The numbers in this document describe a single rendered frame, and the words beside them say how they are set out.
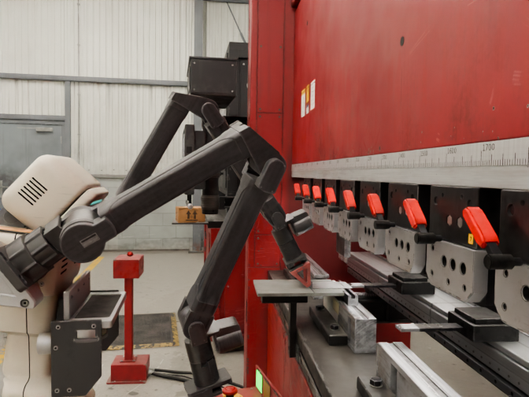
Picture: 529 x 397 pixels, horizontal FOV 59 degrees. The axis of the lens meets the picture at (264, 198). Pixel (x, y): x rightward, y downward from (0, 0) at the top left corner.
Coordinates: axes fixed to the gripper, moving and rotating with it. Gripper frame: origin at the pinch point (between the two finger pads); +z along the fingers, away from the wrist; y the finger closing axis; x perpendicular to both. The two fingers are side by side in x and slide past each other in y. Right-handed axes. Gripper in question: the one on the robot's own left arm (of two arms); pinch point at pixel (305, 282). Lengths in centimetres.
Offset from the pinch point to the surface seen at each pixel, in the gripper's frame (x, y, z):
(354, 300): -9.6, -12.6, 7.9
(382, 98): -30, -44, -43
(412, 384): -5, -63, 8
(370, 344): -6.3, -25.2, 15.8
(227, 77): -18, 102, -84
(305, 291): 2.1, -7.5, 0.2
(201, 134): 8, 102, -63
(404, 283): -26.8, -6.6, 13.0
